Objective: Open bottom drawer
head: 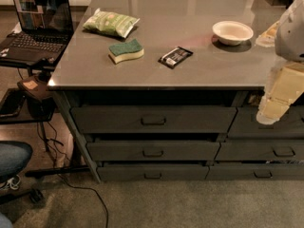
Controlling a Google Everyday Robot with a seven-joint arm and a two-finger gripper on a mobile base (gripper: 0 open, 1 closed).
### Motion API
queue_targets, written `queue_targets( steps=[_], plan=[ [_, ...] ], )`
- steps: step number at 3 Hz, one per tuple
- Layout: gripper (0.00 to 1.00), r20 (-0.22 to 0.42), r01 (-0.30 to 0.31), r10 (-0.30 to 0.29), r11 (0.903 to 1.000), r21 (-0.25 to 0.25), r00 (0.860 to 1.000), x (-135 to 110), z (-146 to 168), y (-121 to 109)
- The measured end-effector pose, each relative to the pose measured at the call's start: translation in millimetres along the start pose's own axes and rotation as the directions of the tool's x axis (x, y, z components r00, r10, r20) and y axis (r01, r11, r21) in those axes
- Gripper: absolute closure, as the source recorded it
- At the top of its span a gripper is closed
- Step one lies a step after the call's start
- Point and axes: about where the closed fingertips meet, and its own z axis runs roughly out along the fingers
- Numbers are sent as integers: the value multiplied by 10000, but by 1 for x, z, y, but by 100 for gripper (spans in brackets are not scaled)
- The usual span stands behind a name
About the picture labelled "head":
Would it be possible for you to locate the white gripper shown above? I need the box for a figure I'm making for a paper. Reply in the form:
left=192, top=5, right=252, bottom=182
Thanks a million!
left=256, top=21, right=304, bottom=125

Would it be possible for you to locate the grey drawer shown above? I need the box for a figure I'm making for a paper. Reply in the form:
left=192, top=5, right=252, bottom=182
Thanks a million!
left=97, top=164, right=209, bottom=181
left=86, top=141, right=219, bottom=161
left=206, top=164, right=304, bottom=181
left=215, top=140, right=304, bottom=162
left=228, top=106, right=304, bottom=140
left=70, top=105, right=237, bottom=134

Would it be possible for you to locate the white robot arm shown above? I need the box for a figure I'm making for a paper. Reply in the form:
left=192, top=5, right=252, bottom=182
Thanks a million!
left=256, top=0, right=304, bottom=124

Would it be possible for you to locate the black open laptop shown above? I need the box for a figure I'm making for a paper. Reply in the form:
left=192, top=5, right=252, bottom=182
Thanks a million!
left=0, top=0, right=74, bottom=67

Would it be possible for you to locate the white bowl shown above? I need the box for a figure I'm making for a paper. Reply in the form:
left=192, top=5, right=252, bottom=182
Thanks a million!
left=212, top=21, right=254, bottom=46

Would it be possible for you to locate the black snack bar wrapper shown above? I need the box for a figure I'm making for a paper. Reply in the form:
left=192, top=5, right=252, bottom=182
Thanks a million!
left=159, top=47, right=193, bottom=69

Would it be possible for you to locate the green yellow sponge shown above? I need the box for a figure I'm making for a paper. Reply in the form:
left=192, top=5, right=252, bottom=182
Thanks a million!
left=108, top=39, right=144, bottom=64

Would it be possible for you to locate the green chip bag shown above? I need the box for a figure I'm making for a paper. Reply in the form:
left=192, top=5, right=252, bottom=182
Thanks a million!
left=83, top=9, right=140, bottom=39

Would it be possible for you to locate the black device with sticky note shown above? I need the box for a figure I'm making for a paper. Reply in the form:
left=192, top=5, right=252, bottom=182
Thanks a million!
left=17, top=75, right=55, bottom=118

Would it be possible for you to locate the person leg in jeans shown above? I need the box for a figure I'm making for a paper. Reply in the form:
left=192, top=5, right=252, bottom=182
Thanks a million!
left=0, top=141, right=32, bottom=183

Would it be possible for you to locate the white sneaker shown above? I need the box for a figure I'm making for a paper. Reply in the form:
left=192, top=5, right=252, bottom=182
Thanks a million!
left=0, top=175, right=21, bottom=190

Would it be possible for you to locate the black floor cable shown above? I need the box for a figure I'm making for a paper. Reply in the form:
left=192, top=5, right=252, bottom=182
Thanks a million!
left=36, top=121, right=110, bottom=228

